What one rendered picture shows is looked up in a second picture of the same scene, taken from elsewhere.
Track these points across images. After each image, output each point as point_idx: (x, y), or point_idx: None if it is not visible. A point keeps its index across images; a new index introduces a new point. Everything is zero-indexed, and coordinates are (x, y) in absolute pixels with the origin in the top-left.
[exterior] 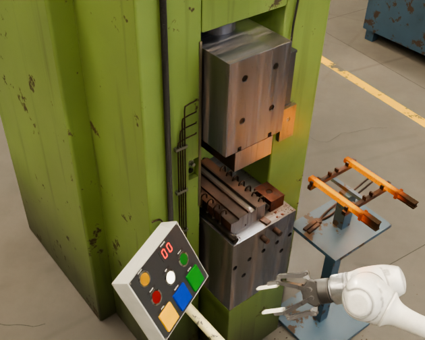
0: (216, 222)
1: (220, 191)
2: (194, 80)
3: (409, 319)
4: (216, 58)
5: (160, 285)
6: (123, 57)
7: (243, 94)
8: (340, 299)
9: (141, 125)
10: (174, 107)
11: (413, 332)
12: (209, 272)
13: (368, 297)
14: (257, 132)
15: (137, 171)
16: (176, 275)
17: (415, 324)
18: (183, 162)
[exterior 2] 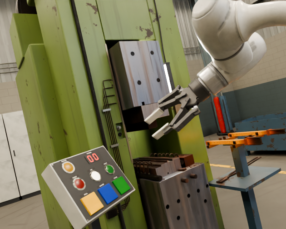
0: (146, 174)
1: (150, 161)
2: (106, 67)
3: (265, 2)
4: (113, 46)
5: (84, 177)
6: (61, 54)
7: (134, 63)
8: (209, 77)
9: (74, 88)
10: (96, 81)
11: (277, 11)
12: (155, 228)
13: None
14: (153, 95)
15: (81, 130)
16: (101, 176)
17: (274, 2)
18: (110, 121)
